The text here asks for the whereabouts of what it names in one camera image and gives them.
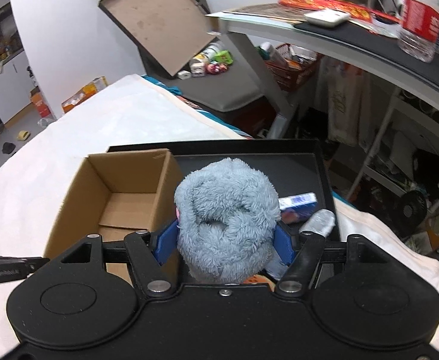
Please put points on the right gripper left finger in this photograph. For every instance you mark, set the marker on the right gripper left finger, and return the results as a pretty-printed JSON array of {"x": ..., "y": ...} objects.
[{"x": 153, "y": 260}]

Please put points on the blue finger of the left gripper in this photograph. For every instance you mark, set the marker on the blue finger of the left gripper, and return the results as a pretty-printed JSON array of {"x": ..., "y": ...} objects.
[{"x": 16, "y": 269}]

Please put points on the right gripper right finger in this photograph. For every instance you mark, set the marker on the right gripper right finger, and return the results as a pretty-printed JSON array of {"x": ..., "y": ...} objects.
[{"x": 302, "y": 254}]

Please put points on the brown cardboard box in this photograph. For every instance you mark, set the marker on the brown cardboard box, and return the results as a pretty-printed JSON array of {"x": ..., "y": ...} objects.
[{"x": 114, "y": 194}]

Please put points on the grey plush toy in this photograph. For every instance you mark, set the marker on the grey plush toy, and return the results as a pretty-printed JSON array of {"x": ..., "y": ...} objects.
[{"x": 227, "y": 213}]

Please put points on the silver foil wrapped item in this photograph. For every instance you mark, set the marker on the silver foil wrapped item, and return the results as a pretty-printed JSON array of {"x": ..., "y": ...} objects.
[{"x": 321, "y": 222}]

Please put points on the blue white small box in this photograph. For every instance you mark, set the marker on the blue white small box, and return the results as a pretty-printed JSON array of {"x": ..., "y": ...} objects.
[{"x": 297, "y": 208}]

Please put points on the black shallow tray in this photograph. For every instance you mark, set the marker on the black shallow tray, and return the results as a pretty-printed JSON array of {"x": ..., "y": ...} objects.
[{"x": 294, "y": 167}]

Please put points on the orange cardboard box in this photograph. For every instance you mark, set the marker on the orange cardboard box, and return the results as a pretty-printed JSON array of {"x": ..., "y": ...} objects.
[{"x": 86, "y": 92}]

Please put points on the red basket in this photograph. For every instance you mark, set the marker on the red basket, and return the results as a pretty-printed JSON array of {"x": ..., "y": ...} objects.
[{"x": 297, "y": 71}]

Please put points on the small toys pile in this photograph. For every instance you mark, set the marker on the small toys pile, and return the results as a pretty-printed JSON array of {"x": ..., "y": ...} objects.
[{"x": 213, "y": 60}]

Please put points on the curved grey desk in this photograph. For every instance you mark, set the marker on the curved grey desk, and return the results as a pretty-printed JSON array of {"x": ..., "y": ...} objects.
[{"x": 348, "y": 43}]

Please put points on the white remote device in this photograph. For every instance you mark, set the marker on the white remote device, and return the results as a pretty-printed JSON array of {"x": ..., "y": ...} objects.
[{"x": 327, "y": 18}]

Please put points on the brown tilted tray lid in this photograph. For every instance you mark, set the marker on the brown tilted tray lid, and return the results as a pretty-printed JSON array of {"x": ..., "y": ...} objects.
[{"x": 168, "y": 32}]

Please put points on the red printed packet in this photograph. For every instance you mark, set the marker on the red printed packet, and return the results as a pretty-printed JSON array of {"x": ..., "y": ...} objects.
[{"x": 356, "y": 11}]

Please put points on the clear plastic water bottle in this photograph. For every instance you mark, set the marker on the clear plastic water bottle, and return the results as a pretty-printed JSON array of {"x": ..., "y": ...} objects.
[{"x": 419, "y": 28}]

